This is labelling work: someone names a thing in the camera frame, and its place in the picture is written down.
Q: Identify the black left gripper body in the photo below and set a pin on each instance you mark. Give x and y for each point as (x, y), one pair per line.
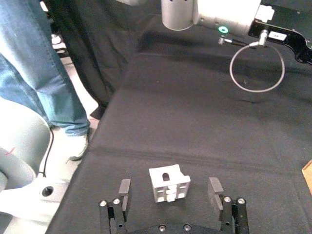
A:
(292, 36)

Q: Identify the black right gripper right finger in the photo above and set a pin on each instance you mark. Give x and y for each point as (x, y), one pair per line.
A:
(214, 195)

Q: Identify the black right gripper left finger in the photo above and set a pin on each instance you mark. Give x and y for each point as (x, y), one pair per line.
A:
(124, 192)

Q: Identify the small white plastic piece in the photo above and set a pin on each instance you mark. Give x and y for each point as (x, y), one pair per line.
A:
(169, 185)

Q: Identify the black table cloth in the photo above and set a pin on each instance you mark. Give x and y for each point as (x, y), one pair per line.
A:
(195, 117)

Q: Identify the person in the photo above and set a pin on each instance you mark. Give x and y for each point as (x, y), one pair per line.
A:
(31, 73)

